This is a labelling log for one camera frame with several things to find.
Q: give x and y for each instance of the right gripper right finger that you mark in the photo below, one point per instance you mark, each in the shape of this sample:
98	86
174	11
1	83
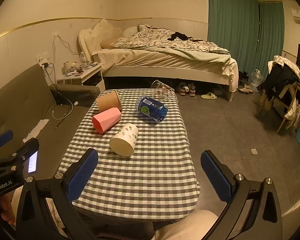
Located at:
263	220

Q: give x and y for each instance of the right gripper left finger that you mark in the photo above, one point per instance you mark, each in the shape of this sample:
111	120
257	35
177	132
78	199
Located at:
34	219

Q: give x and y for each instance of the pink faceted cup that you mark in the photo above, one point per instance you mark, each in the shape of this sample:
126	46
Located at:
106	119

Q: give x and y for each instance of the white paper cup with print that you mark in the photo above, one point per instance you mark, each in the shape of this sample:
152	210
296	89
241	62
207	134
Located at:
123	143

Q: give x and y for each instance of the brown cardboard cup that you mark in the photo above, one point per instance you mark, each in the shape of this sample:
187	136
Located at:
108	101

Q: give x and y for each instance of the clear glass cup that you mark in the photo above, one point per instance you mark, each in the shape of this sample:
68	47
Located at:
163	90

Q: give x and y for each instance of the person's left hand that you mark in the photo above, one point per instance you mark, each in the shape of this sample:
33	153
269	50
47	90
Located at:
7	213

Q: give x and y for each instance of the smartphone with lit screen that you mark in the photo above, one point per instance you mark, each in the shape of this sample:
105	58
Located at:
32	163

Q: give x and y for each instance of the white folded paper strip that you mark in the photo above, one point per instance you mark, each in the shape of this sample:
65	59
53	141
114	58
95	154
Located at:
36	130

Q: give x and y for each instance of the white card on floor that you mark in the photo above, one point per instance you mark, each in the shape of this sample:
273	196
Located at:
254	151

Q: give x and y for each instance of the checkered tablecloth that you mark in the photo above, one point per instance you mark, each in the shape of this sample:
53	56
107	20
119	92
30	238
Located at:
158	181

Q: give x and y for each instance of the white bedside table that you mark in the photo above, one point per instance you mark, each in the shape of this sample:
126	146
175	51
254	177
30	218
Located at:
89	77

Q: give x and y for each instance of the chair with clothes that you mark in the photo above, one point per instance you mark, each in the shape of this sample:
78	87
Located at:
282	84

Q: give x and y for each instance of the white slipper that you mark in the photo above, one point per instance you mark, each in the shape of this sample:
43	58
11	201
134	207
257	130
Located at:
209	96

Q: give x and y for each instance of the large water jug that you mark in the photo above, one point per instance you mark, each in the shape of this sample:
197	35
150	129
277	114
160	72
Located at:
255	79

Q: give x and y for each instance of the pair of sneakers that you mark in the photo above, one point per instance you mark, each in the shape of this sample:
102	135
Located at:
184	89

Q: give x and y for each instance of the cream pillow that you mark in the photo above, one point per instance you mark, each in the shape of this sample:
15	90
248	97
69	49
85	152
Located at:
104	30

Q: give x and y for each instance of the green curtain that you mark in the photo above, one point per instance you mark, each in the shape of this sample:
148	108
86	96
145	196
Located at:
252	31

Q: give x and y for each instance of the patterned quilt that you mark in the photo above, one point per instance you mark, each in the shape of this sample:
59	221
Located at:
148	36

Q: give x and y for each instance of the black garment on bed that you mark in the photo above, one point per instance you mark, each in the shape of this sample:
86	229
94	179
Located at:
180	36

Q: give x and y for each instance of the wall power strip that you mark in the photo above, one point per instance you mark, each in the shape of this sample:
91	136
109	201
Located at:
42	58

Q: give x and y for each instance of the bed with white frame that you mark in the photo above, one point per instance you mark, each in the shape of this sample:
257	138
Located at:
171	63

